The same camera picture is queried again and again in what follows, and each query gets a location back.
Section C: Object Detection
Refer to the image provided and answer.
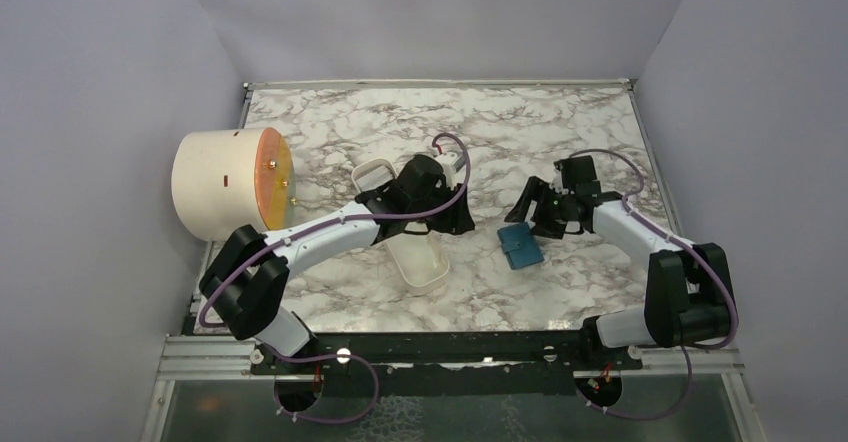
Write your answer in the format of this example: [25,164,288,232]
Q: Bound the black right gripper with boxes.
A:
[506,175,576,239]

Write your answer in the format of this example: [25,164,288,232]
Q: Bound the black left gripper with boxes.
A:
[408,179,474,235]

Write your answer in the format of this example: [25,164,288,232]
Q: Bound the blue leather card holder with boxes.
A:
[497,222,544,270]

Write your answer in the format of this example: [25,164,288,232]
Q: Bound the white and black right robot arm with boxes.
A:
[505,149,739,369]

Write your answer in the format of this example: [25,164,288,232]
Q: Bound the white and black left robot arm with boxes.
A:
[197,153,475,373]

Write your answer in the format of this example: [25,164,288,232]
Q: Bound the white oblong plastic tray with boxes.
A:
[351,158,450,296]

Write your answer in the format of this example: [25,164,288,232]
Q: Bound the cream cylinder with orange disc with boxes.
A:
[171,127,294,241]

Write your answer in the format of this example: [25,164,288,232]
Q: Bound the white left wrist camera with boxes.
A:
[435,152,466,188]

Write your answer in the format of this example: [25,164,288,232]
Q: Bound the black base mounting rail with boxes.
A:
[250,330,642,398]

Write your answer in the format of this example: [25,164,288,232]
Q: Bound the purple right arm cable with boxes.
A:
[566,148,740,422]

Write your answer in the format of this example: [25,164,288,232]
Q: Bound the aluminium frame rail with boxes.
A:
[140,336,273,441]

